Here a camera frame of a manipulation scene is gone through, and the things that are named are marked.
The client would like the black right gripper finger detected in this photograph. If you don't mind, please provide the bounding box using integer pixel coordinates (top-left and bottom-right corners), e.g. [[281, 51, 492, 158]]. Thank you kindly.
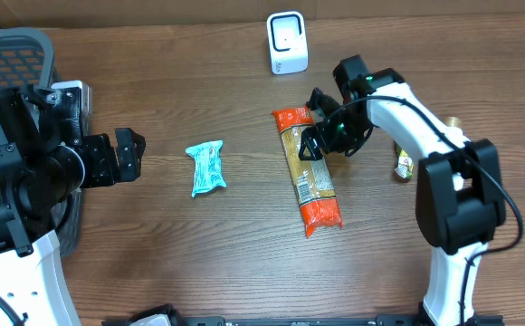
[[299, 126, 323, 161], [306, 88, 341, 121]]

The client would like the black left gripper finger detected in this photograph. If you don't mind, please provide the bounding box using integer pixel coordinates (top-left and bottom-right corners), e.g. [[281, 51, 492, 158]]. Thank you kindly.
[[115, 128, 146, 158], [117, 147, 141, 183]]

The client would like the orange spaghetti packet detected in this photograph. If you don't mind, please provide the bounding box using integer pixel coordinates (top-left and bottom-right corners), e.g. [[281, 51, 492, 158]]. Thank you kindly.
[[272, 107, 343, 237]]

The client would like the green snack packet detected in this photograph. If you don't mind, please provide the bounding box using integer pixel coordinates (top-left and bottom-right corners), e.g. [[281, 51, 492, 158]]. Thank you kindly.
[[394, 143, 415, 182]]

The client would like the mint green wipes packet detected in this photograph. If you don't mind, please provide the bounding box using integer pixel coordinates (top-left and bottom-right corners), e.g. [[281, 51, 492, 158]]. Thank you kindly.
[[186, 140, 227, 198]]

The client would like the white tube with gold cap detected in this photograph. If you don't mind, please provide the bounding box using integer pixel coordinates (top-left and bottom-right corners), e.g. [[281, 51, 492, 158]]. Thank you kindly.
[[444, 116, 463, 138]]

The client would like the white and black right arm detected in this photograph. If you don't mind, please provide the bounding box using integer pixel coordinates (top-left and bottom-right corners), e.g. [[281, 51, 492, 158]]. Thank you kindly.
[[300, 67, 506, 325]]

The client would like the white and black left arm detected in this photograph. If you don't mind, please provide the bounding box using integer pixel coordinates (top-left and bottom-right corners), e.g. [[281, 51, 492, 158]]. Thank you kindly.
[[0, 85, 146, 325]]

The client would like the white barcode scanner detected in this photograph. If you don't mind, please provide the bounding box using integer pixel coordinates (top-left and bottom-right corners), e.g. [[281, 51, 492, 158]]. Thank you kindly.
[[266, 11, 309, 75]]

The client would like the grey plastic shopping basket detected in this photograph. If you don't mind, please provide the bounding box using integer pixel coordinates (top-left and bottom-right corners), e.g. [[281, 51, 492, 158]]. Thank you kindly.
[[0, 28, 81, 257]]

